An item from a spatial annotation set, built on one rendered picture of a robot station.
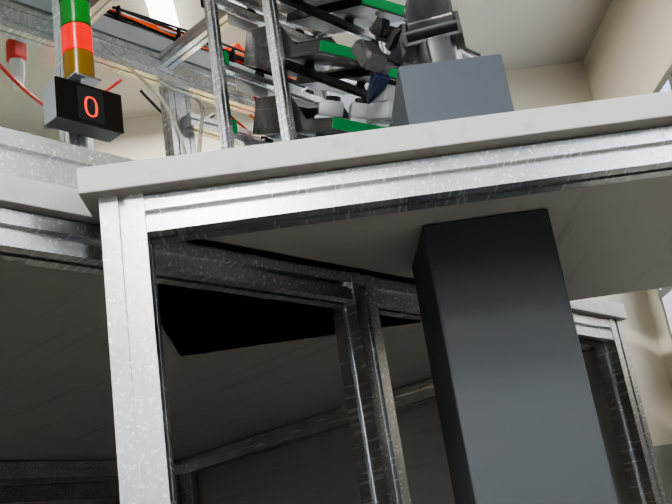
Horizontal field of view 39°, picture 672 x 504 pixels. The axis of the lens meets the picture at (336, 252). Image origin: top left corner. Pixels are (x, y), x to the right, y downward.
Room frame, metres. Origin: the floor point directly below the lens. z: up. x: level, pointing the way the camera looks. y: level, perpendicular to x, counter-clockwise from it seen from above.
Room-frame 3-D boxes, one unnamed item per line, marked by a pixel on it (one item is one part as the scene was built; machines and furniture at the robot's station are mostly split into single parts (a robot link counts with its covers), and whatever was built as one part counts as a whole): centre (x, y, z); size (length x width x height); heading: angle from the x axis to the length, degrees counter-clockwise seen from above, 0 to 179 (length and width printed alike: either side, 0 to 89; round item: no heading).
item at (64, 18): (1.36, 0.37, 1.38); 0.05 x 0.05 x 0.05
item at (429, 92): (1.20, -0.19, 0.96); 0.14 x 0.14 x 0.20; 3
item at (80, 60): (1.36, 0.37, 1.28); 0.05 x 0.05 x 0.05
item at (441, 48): (1.20, -0.18, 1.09); 0.07 x 0.07 x 0.06; 3
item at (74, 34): (1.36, 0.37, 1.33); 0.05 x 0.05 x 0.05
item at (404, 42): (1.20, -0.18, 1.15); 0.09 x 0.07 x 0.06; 80
